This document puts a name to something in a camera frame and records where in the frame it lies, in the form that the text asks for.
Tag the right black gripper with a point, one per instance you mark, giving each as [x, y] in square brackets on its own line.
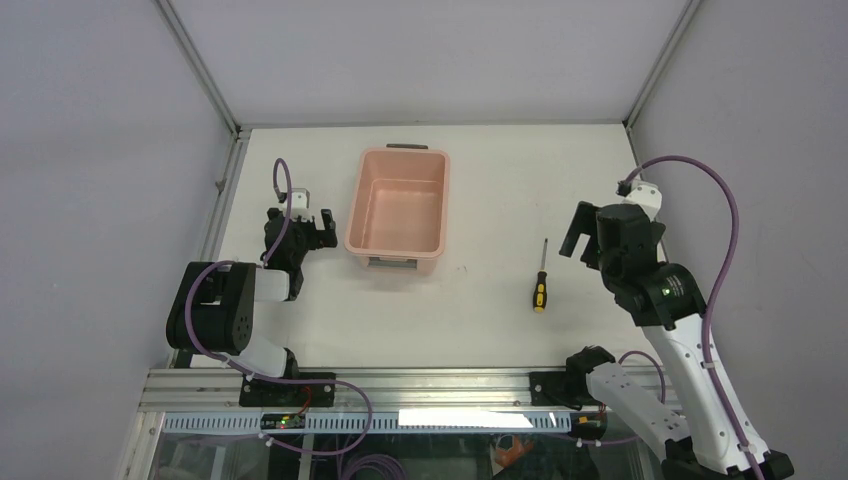
[589, 245]

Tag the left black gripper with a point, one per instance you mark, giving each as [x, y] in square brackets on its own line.
[302, 230]

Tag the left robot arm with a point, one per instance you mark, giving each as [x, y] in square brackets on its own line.
[213, 310]

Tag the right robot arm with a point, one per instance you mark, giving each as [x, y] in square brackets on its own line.
[712, 438]

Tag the black yellow screwdriver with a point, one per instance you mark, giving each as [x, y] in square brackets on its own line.
[540, 292]

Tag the pink plastic bin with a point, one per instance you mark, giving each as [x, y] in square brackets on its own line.
[399, 210]

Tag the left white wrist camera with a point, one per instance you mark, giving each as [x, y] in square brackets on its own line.
[295, 204]

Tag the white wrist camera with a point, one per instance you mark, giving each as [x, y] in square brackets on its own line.
[643, 194]
[295, 204]

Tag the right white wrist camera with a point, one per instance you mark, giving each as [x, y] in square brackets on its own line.
[643, 194]

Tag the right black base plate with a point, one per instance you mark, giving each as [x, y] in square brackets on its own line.
[554, 388]

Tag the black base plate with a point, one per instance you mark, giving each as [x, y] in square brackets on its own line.
[554, 388]
[260, 393]

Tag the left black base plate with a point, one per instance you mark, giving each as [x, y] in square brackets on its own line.
[260, 393]

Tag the white slotted cable duct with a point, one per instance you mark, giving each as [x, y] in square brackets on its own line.
[402, 422]

